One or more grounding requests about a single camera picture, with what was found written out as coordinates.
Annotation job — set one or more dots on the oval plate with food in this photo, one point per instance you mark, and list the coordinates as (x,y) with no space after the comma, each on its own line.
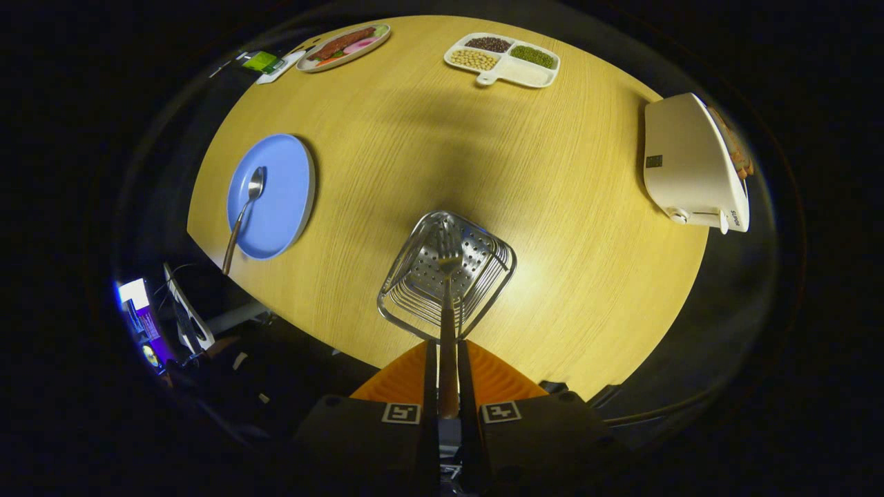
(342,47)

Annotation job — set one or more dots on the toast slice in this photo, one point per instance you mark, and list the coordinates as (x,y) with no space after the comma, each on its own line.
(737,148)

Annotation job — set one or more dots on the white frame stand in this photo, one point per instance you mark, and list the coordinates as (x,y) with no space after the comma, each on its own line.
(188,317)

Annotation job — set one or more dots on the white square coaster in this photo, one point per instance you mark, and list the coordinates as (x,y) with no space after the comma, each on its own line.
(289,65)

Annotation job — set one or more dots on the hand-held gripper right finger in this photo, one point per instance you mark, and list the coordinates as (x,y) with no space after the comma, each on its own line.
(464,386)

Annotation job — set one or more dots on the blue round plate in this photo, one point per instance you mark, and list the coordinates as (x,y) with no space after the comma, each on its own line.
(280,207)

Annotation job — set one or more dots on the metal spoon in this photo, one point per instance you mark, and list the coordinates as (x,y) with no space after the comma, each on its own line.
(238,224)

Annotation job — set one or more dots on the white toaster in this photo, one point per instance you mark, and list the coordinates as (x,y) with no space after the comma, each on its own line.
(690,162)

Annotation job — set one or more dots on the laptop screen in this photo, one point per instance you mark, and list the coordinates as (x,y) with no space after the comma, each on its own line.
(138,310)

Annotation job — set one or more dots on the white divided dish with beans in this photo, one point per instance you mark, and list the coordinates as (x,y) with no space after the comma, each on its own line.
(514,67)

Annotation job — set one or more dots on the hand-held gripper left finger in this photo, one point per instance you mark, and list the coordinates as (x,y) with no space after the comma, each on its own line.
(431,386)

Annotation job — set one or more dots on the green drink bottle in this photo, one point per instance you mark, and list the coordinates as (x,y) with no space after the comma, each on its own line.
(261,61)

